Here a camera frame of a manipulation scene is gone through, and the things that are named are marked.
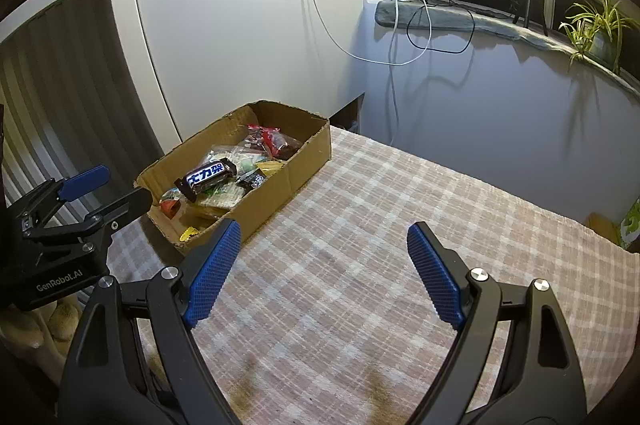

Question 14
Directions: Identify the white wardrobe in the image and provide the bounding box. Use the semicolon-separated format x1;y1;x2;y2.
102;0;366;146

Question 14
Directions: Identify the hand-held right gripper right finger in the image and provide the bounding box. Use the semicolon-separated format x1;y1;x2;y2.
406;221;588;425

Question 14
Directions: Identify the potted spider plant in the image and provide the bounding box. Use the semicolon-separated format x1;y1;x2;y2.
557;0;640;78

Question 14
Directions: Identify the brown cardboard box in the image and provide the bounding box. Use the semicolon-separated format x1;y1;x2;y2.
134;100;333;263

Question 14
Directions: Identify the small black candy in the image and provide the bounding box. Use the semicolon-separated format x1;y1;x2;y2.
235;170;269;194

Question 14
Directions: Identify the black tripod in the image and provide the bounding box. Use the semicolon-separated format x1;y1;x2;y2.
511;0;550;38

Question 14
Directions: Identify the grey ribbed panel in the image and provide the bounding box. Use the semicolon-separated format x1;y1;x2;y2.
0;0;181;226

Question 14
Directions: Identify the yellow candy packet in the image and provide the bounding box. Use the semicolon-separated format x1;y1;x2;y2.
255;159;287;178

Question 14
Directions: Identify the brown candy red twist wrapper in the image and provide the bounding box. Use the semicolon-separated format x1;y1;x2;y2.
247;125;302;160

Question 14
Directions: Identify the clear packet of crackers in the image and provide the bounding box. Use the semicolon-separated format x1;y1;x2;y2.
190;145;262;219

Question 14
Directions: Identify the black cable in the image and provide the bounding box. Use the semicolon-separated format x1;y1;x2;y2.
406;0;477;54

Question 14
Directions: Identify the hanging white cable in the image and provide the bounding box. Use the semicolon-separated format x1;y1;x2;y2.
389;2;403;143

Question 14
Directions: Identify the plaid blanket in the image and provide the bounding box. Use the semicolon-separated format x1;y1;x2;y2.
107;125;640;425

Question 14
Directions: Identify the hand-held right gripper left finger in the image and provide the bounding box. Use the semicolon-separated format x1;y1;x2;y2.
59;219;243;425

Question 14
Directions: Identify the green gift bag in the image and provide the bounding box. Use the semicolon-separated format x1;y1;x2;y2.
620;197;640;251

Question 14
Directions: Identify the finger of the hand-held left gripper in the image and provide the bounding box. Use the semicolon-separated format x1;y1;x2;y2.
14;165;112;227
22;187;153;252

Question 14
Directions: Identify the brown chocolate bar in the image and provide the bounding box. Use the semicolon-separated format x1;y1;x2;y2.
174;157;238;202

